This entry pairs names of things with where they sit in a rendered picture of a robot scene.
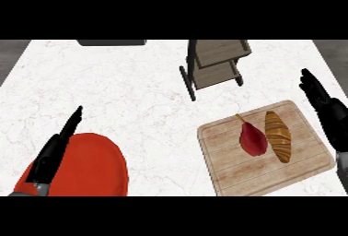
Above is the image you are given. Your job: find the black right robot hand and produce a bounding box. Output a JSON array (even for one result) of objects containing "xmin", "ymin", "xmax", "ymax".
[{"xmin": 298, "ymin": 67, "xmax": 348, "ymax": 153}]

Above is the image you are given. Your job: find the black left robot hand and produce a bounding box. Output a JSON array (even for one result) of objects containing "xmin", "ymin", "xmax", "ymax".
[{"xmin": 25, "ymin": 105, "xmax": 84, "ymax": 185}]

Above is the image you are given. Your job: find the dark red pear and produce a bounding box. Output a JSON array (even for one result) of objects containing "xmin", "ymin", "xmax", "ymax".
[{"xmin": 234, "ymin": 113, "xmax": 270, "ymax": 157}]

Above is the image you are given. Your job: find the pale wooden cutting board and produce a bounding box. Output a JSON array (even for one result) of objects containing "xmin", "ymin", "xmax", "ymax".
[{"xmin": 196, "ymin": 100, "xmax": 338, "ymax": 197}]

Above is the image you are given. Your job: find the wooden tiered basket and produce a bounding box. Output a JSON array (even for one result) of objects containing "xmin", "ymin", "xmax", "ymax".
[{"xmin": 178, "ymin": 40, "xmax": 254, "ymax": 102}]

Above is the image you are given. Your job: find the red round plate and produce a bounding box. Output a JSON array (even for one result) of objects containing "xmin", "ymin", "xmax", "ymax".
[{"xmin": 12, "ymin": 132, "xmax": 131, "ymax": 197}]

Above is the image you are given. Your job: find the brown striped croissant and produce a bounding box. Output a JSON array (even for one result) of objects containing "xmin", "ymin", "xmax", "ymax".
[{"xmin": 264, "ymin": 110, "xmax": 292, "ymax": 164}]

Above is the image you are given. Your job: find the dark grey flat appliance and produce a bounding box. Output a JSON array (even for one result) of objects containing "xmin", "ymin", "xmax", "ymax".
[{"xmin": 75, "ymin": 40, "xmax": 147, "ymax": 47}]

